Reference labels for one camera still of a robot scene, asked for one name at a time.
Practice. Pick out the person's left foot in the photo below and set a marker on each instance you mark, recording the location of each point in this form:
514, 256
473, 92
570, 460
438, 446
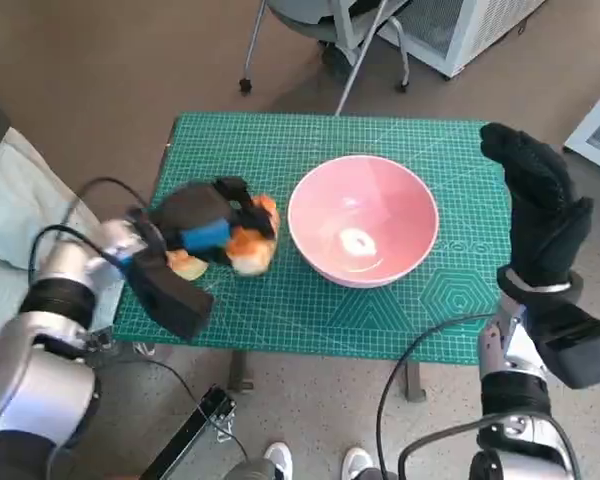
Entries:
278, 462

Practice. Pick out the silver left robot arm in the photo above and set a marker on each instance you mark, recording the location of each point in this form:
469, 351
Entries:
30, 390

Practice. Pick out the round toy bread bun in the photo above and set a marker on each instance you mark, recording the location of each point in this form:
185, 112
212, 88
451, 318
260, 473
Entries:
192, 270

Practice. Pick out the long striped toy bread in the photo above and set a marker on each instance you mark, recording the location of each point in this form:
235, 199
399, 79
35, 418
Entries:
250, 255

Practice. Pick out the pink bowl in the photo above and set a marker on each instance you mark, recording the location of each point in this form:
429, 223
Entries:
360, 190

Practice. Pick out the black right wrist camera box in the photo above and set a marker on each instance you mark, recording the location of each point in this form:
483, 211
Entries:
575, 345

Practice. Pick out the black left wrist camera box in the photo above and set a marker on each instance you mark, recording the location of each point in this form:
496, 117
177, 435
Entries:
170, 295

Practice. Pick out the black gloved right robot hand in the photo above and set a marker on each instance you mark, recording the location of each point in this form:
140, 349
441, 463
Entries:
540, 210

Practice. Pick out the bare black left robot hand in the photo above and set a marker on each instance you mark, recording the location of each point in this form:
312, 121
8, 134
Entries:
195, 210

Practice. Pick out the grey office chair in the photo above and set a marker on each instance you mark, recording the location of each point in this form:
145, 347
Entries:
305, 15

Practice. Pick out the green cutting mat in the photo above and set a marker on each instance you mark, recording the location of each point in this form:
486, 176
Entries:
305, 320

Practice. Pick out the white metal rod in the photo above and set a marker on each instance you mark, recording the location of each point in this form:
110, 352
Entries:
360, 65

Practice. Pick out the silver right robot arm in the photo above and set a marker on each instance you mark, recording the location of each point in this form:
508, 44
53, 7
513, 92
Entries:
512, 395

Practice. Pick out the white unit with grey grille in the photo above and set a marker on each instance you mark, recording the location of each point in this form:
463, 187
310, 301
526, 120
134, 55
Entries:
597, 120

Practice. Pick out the white cabinet with mesh panel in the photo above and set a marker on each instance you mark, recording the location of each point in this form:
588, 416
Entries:
472, 30

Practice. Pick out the black table leg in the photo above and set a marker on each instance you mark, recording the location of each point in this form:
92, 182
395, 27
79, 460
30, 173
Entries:
415, 382
241, 372

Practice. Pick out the person's foot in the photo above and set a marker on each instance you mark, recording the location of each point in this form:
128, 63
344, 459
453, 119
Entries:
356, 465
278, 462

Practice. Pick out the black metal floor bar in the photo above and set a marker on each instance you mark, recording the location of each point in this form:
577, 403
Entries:
190, 440

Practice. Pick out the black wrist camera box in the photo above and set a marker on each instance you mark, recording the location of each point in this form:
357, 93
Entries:
575, 345
170, 295

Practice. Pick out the person's right foot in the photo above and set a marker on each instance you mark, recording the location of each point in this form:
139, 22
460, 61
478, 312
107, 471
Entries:
356, 465

